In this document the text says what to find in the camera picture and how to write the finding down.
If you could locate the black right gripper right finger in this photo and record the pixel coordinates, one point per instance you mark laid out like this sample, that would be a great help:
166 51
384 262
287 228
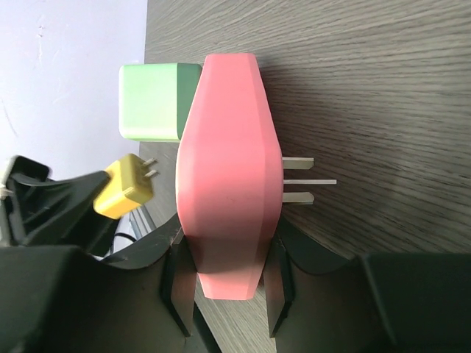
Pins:
318 301

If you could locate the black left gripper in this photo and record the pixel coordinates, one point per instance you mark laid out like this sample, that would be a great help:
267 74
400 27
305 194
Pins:
37 211

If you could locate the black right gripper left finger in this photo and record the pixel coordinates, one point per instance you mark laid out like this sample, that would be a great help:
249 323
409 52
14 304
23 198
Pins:
61 299

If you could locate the yellow cube plug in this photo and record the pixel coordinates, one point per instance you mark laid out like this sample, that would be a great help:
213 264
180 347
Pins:
130 186

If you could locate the green cube plug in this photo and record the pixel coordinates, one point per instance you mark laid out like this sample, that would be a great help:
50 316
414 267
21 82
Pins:
154 100

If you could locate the pink triangular power socket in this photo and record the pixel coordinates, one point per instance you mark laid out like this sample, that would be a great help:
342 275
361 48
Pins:
229 177

